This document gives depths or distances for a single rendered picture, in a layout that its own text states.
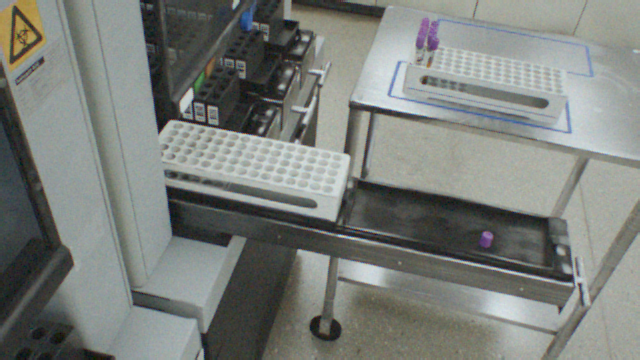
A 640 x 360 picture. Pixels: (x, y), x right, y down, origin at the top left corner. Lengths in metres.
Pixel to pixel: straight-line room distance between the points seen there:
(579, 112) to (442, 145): 1.24
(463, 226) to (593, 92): 0.51
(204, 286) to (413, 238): 0.32
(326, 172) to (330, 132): 1.52
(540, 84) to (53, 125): 0.85
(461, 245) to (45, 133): 0.58
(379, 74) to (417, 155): 1.17
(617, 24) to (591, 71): 1.94
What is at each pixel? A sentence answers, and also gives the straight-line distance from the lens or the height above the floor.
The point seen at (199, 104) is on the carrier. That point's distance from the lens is 0.99.
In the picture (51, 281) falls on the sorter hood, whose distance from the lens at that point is 0.60.
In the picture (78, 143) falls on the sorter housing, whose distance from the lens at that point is 0.63.
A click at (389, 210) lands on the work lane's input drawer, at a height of 0.80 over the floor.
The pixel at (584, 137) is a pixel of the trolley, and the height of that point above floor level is 0.82.
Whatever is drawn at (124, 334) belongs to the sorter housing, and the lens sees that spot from 0.85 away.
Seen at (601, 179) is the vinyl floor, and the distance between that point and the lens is 2.53.
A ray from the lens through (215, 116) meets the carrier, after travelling 0.99.
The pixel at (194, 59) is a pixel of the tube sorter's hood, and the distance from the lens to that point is 0.85.
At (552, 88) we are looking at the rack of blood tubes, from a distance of 1.15.
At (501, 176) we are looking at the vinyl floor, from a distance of 2.35.
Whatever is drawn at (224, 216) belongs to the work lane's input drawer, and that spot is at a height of 0.79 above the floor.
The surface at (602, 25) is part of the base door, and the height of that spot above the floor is 0.18.
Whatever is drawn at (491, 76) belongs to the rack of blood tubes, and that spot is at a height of 0.88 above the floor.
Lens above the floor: 1.43
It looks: 42 degrees down
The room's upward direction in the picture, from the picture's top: 6 degrees clockwise
